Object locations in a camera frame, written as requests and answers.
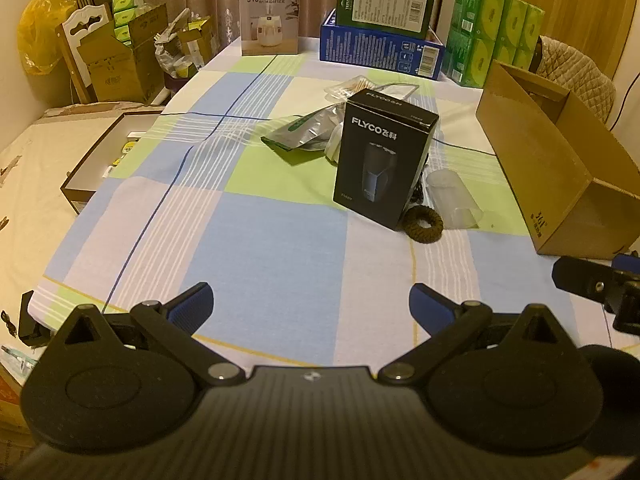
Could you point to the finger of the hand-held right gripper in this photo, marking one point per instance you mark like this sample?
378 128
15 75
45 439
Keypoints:
580 275
629 263

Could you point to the stack of green tissue packs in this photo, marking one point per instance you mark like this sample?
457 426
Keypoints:
480 35

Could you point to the small cardboard carton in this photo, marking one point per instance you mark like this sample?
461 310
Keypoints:
202 42

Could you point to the flat brown tray box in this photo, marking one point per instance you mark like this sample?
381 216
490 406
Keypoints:
87 175

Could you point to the black shaver box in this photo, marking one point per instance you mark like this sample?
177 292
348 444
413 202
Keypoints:
380 160

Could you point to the clear plastic cup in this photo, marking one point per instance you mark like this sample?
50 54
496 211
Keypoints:
452 195

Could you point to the clear plastic bag of items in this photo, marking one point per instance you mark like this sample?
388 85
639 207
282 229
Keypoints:
172 55

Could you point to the yellow plastic bag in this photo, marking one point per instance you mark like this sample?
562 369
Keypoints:
42 30

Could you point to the cream printed bedsheet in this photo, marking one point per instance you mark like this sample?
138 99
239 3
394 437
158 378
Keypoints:
40 170

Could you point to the blue box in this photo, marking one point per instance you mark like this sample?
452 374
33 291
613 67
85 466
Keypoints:
380 55

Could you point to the cotton swab bag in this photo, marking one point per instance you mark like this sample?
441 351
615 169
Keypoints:
347 89

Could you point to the checkered tablecloth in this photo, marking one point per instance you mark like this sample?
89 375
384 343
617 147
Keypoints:
250 240

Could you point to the white humidifier box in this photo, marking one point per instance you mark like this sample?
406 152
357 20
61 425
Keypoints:
270 20

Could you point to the silver foil bag green label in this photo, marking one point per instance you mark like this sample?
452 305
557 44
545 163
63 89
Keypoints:
305 127

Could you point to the quilted chair cover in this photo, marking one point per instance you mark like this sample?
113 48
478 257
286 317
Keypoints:
580 77

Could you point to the green box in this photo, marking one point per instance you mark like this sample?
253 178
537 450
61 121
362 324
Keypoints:
385 2

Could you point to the tall open cardboard carton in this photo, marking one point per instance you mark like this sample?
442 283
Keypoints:
120 70

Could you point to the wooden door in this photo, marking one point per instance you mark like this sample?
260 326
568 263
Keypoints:
575 0

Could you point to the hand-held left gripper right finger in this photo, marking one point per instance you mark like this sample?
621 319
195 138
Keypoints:
430 310

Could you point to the white wooden chair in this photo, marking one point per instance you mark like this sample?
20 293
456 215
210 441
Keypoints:
75 22

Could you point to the brown cardboard box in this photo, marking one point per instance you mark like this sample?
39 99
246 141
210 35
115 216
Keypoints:
550 170

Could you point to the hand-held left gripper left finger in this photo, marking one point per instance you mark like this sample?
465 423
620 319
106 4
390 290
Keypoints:
192 310

